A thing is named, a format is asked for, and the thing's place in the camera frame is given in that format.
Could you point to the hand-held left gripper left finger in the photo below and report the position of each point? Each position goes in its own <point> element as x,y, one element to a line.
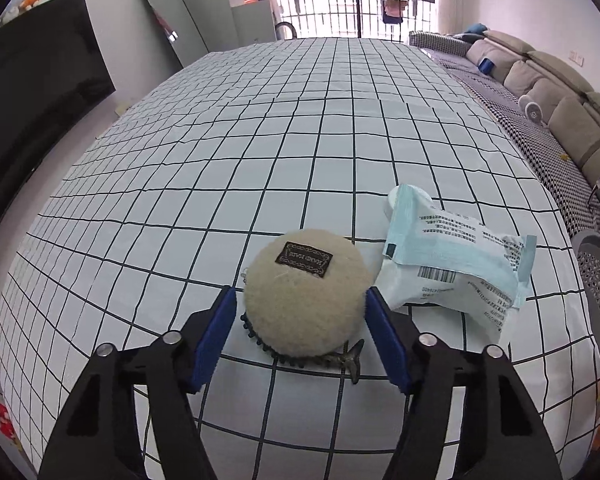
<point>215,340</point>

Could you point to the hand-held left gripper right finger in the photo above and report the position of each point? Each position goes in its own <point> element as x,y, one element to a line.
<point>387,345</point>

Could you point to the beige fluffy hair clip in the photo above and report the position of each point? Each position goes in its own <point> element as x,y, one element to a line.
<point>305,300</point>

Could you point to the grey perforated laundry basket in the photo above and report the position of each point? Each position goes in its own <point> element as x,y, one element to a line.
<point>597,280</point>

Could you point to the white light-blue packet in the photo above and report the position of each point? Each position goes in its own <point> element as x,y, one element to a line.
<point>430,240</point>

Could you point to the white checked tablecloth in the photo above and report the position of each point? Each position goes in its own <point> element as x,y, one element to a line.
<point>230,160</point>

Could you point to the red printed mat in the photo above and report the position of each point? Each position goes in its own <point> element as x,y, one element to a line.
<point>0,417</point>

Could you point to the grey sofa with checked cover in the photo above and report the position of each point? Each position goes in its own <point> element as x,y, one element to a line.
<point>530,135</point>

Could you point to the beige sofa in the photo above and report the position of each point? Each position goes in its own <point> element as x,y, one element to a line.
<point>570,120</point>

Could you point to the black round hoop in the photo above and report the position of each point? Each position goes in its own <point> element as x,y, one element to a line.
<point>277,30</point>

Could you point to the leaning mirror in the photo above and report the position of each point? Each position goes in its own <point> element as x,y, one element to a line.
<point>180,25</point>

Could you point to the white cabinet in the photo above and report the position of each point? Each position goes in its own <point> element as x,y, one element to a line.
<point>252,25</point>

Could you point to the black television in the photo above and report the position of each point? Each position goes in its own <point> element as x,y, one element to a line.
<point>40,70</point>

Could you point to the blue cloth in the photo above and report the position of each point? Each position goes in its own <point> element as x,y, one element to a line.
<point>475,28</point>

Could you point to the white wall socket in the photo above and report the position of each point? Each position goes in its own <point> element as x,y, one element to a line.
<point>575,57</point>

